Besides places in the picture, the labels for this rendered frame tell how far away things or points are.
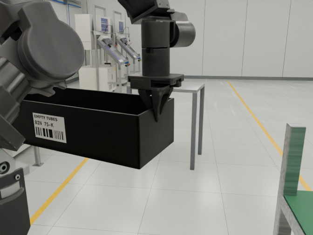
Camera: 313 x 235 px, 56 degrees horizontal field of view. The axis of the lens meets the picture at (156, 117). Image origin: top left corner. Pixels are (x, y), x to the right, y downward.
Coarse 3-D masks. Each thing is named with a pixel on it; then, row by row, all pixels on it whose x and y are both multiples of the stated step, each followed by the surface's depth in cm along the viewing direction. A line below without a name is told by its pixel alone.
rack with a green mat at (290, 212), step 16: (288, 128) 58; (304, 128) 57; (288, 144) 58; (288, 160) 59; (288, 176) 60; (288, 192) 60; (304, 192) 62; (288, 208) 57; (304, 208) 56; (288, 224) 62; (304, 224) 51
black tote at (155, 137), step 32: (32, 96) 91; (64, 96) 85; (96, 96) 79; (128, 96) 75; (32, 128) 69; (64, 128) 64; (96, 128) 60; (128, 128) 57; (160, 128) 64; (128, 160) 59
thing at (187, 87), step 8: (128, 88) 288; (176, 88) 275; (184, 88) 275; (192, 88) 275; (200, 88) 284; (192, 96) 269; (200, 96) 308; (192, 104) 271; (200, 104) 311; (192, 112) 273; (200, 112) 313; (192, 120) 275; (200, 120) 315; (192, 128) 277; (200, 128) 317; (192, 136) 279; (200, 136) 320; (192, 144) 281; (200, 144) 322; (192, 152) 283; (200, 152) 324; (192, 160) 285; (192, 168) 287
